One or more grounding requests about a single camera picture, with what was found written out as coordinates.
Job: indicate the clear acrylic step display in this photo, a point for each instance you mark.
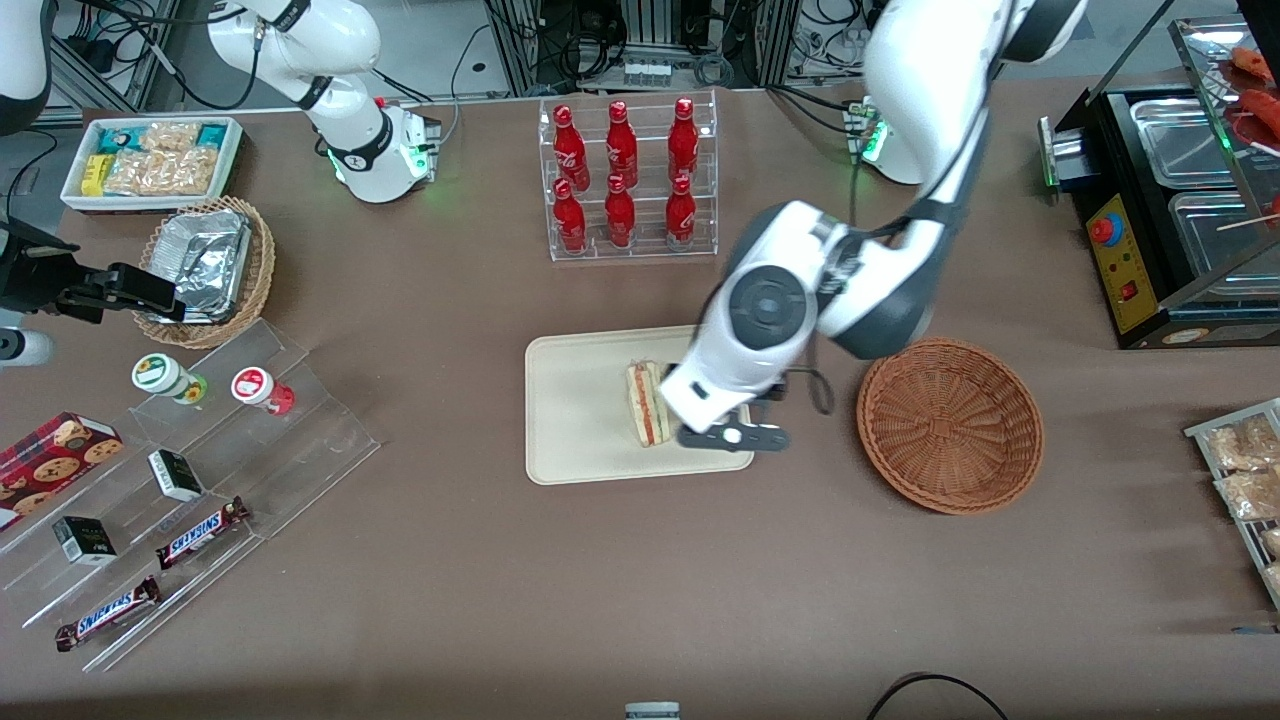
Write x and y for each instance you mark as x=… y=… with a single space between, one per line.
x=310 y=440

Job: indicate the green label white-lid jar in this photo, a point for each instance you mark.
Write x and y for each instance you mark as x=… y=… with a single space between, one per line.
x=160 y=374

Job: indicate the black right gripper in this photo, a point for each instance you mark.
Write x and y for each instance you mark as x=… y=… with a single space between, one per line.
x=42 y=279

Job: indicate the white power strip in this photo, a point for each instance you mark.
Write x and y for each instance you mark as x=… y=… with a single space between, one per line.
x=645 y=73

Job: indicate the light tan wicker basket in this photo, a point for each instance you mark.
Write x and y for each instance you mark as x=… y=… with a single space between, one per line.
x=258 y=270

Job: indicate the clear acrylic bottle rack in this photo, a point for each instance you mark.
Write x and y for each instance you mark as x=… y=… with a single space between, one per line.
x=650 y=250

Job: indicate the small clear peanut bag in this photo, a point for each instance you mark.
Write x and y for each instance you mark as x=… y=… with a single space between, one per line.
x=170 y=136

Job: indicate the aluminium equipment frame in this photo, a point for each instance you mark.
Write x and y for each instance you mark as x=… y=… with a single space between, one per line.
x=515 y=45

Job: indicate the large clear peanut bag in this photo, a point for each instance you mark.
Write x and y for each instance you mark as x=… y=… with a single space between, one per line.
x=165 y=172

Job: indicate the black food warmer machine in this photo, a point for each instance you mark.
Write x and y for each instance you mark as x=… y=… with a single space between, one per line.
x=1120 y=270

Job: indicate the red label white-lid jar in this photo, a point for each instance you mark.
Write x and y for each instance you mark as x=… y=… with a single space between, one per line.
x=255 y=386

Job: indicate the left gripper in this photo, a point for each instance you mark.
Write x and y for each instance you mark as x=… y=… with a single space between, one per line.
x=775 y=392

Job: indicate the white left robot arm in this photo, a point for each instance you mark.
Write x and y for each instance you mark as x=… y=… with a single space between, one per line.
x=930 y=80

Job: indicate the round brown wicker basket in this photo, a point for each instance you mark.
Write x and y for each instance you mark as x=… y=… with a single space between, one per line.
x=950 y=425

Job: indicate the yellow snack packet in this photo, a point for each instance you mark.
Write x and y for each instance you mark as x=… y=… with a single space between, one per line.
x=95 y=175

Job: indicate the triangle sandwich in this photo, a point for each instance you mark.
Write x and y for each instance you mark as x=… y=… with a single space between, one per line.
x=645 y=410

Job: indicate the white rectangular snack bin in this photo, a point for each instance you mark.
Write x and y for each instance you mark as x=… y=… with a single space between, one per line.
x=75 y=200

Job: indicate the clear bag of snacks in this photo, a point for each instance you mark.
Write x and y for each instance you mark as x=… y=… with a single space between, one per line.
x=1240 y=445
x=1250 y=495
x=1274 y=580
x=1272 y=542

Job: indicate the beige rectangular tray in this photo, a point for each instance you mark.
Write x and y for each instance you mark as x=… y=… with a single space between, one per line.
x=580 y=400

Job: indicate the small grey device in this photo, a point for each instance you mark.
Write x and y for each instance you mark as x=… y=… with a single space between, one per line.
x=652 y=711

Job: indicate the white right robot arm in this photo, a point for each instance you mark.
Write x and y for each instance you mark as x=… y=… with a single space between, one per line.
x=340 y=60

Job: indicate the small black box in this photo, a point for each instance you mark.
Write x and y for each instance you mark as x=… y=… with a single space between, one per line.
x=176 y=475
x=84 y=540

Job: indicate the aluminium foil container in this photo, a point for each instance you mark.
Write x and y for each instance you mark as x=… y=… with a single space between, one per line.
x=205 y=255

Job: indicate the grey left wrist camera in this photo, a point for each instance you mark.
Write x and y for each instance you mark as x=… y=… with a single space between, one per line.
x=735 y=437

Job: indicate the red cola bottle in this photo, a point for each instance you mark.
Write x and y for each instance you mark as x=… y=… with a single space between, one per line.
x=681 y=216
x=621 y=148
x=620 y=218
x=570 y=222
x=683 y=143
x=571 y=150

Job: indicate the Snickers chocolate bar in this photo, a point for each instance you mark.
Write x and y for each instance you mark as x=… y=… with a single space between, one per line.
x=105 y=615
x=200 y=533

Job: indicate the red cookie box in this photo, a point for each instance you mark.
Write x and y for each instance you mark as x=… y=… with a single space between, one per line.
x=50 y=465

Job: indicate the red sausage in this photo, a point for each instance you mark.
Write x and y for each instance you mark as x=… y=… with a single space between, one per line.
x=1255 y=65
x=1262 y=110

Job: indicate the teal snack packet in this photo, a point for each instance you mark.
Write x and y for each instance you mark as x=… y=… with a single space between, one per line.
x=118 y=140
x=212 y=134

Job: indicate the steel warmer pan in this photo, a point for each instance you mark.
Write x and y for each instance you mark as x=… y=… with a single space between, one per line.
x=1220 y=240
x=1180 y=140

